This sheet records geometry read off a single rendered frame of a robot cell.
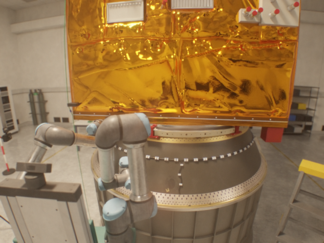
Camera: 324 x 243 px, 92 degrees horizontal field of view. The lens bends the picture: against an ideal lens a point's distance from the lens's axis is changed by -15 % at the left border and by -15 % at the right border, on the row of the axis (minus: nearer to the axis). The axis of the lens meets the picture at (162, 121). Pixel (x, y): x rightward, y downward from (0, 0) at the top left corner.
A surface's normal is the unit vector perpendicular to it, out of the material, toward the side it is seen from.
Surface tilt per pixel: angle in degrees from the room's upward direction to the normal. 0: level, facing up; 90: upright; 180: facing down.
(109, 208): 8
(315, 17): 90
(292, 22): 90
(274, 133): 90
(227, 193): 43
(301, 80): 90
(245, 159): 62
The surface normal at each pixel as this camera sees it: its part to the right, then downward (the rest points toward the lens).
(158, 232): -0.22, 0.26
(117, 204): -0.12, -0.94
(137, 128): 0.41, 0.07
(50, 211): 0.01, 0.25
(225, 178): 0.30, -0.24
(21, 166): 0.01, -0.24
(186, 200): -0.02, -0.53
